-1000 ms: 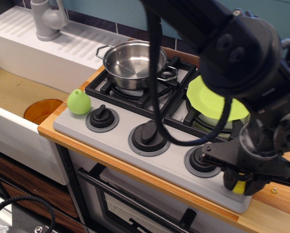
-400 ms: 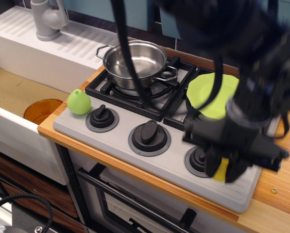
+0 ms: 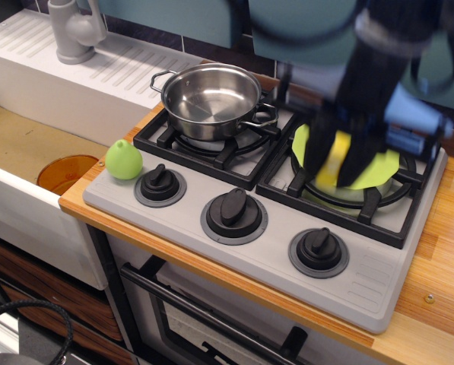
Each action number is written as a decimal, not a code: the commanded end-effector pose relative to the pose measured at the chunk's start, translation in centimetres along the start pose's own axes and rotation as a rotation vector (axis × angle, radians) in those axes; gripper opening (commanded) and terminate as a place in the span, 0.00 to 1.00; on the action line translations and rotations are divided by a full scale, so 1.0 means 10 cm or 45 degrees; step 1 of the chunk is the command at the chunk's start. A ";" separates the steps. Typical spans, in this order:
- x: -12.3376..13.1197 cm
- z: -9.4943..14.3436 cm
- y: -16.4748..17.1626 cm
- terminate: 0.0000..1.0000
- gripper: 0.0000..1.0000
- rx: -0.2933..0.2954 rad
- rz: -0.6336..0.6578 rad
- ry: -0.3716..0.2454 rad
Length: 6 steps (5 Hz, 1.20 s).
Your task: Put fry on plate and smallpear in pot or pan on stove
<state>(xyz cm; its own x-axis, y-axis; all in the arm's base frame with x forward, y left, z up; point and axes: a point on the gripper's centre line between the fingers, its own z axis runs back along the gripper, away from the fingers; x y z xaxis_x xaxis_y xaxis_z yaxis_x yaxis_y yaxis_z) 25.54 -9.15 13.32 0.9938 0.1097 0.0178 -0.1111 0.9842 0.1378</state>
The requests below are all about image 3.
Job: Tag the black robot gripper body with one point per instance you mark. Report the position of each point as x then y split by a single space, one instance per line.
369 96

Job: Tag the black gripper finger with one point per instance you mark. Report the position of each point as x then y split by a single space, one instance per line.
364 146
321 138

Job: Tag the yellow crinkle fry toy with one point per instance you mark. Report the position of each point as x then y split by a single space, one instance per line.
328 174

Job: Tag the small green pear toy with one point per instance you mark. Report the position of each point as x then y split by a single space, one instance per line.
123 160

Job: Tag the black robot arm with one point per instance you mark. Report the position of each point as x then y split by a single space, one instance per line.
392 14

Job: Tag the light green plastic plate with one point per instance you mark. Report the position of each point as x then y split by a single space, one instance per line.
383 167

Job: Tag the grey toy stove top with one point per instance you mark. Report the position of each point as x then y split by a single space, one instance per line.
364 294

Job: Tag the black right stove knob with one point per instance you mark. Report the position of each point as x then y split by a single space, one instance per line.
318 253

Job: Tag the black stove knob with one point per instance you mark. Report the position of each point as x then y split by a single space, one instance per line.
234 218
318 253
160 187

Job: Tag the stainless steel pot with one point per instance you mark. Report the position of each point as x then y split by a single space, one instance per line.
213 101

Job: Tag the black middle stove knob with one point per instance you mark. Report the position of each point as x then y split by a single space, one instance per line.
234 218

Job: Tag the black left stove knob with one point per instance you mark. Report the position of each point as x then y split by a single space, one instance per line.
160 187

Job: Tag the black right burner grate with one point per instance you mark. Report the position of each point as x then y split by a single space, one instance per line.
393 212

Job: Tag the black burner grate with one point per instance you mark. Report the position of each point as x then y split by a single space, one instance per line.
239 161
393 212

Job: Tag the black left burner grate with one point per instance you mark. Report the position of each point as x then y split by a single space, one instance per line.
239 161

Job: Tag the oven door with window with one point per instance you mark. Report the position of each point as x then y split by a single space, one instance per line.
198 322

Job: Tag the grey toy faucet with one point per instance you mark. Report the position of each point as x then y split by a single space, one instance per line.
76 34

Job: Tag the orange plastic sink drain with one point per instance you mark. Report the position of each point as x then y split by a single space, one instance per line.
60 175

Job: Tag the white toy sink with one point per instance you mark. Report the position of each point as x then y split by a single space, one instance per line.
50 110

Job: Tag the wooden drawer fronts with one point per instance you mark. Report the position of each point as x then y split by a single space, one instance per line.
96 331

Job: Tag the black oven door handle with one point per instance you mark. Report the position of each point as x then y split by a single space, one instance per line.
286 354

